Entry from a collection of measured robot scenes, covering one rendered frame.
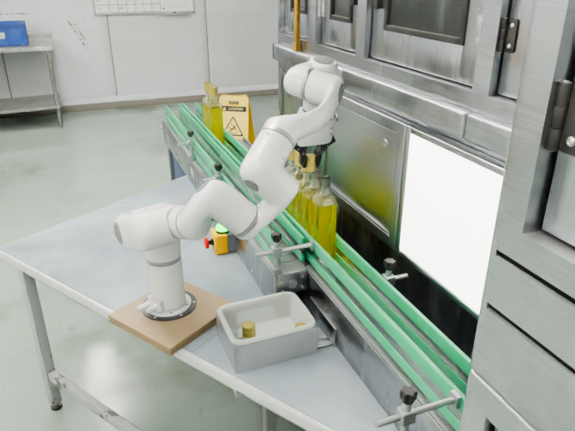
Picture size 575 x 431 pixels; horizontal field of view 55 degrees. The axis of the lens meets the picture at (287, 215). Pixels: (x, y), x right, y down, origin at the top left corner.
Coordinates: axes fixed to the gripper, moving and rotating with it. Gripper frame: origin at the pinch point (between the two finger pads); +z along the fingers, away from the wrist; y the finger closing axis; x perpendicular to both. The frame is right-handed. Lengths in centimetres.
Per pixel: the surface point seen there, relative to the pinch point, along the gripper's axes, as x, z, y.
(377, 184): 13.5, 1.7, -14.5
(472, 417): 91, -25, 20
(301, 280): 17.6, 29.0, 6.2
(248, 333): 29.5, 31.1, 25.5
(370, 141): 5.9, -7.1, -14.5
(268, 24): -564, 177, -194
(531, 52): 80, -65, 20
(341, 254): 17.5, 21.7, -5.2
